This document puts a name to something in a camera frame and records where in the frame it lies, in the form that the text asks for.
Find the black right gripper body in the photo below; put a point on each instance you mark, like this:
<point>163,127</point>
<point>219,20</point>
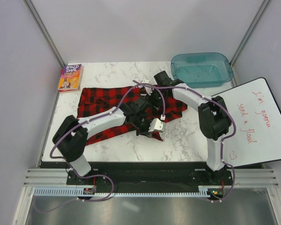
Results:
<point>155,97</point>

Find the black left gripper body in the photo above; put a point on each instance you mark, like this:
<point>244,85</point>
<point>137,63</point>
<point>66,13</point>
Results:
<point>142,124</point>

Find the red black plaid shirt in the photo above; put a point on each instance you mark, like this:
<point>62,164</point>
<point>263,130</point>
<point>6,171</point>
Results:
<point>99,100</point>

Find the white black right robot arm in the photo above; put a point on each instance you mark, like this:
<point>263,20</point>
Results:
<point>216,123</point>

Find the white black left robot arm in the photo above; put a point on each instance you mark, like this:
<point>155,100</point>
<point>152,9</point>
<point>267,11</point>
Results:
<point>72,135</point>

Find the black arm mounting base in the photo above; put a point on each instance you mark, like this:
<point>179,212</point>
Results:
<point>189,174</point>

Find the teal transparent plastic bin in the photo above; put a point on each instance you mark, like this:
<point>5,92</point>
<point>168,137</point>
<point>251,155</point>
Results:
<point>202,70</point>

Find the Roald Dahl paperback book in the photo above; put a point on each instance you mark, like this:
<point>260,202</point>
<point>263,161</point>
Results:
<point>70,78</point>

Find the whiteboard with red writing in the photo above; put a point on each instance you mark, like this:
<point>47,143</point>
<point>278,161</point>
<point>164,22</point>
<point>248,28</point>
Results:
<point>258,124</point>

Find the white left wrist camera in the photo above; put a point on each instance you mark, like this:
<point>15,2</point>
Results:
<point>157,125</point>

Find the white slotted cable duct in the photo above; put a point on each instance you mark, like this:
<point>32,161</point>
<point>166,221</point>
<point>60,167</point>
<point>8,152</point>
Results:
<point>90,192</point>

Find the aluminium frame rail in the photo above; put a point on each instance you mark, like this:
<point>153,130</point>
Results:
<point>245,178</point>

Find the right aluminium corner post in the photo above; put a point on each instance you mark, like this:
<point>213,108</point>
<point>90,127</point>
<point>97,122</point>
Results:
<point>249,32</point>

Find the aluminium corner post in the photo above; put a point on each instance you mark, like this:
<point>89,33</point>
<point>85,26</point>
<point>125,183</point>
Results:
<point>249,32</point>
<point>43,29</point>

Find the left aluminium corner post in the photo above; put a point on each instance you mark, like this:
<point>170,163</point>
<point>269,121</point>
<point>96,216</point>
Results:
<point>43,29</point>

